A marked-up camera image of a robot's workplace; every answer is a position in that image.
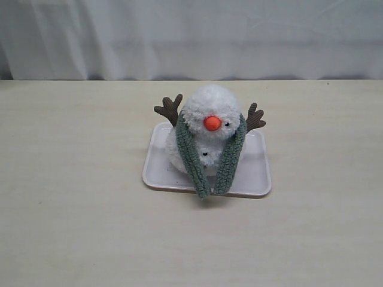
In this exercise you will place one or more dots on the green knitted scarf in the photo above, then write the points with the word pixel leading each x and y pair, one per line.
pixel 227 164

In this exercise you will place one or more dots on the white rectangular tray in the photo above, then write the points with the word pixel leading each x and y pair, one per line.
pixel 252 179

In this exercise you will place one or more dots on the white backdrop curtain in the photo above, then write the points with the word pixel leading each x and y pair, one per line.
pixel 191 40

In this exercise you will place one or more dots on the white plush snowman toy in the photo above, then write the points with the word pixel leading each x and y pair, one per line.
pixel 212 115

